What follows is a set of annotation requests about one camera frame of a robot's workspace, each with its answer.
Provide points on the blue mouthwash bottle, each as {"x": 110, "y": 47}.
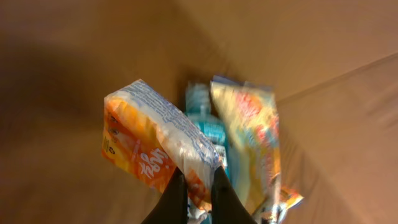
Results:
{"x": 198, "y": 110}

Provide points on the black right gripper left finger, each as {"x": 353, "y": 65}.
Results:
{"x": 172, "y": 206}

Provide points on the orange small tissue packet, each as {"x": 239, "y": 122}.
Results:
{"x": 149, "y": 137}

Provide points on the yellow tissue pack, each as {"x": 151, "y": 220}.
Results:
{"x": 251, "y": 119}

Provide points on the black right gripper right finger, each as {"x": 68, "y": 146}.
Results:
{"x": 226, "y": 207}

